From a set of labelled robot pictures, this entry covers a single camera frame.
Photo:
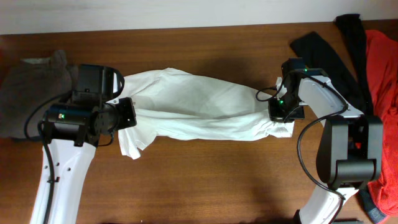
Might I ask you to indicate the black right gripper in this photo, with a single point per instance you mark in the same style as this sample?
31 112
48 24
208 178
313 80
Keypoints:
276 116

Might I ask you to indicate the red garment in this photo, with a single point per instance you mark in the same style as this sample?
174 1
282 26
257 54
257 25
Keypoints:
381 68

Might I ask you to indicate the black garment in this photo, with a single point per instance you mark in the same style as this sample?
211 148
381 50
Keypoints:
317 53

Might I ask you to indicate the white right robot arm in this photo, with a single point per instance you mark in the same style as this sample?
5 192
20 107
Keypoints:
350 150

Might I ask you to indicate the grey folded garment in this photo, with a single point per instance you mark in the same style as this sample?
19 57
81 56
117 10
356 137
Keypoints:
29 84

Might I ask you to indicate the blue denim garment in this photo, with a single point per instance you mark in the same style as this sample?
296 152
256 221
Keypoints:
373 213

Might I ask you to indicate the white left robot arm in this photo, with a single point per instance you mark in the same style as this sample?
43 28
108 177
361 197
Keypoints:
70 133

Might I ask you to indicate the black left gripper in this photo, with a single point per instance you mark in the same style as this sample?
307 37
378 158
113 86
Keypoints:
127 104

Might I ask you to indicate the white polo shirt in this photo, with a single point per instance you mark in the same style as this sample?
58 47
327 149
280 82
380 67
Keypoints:
183 106

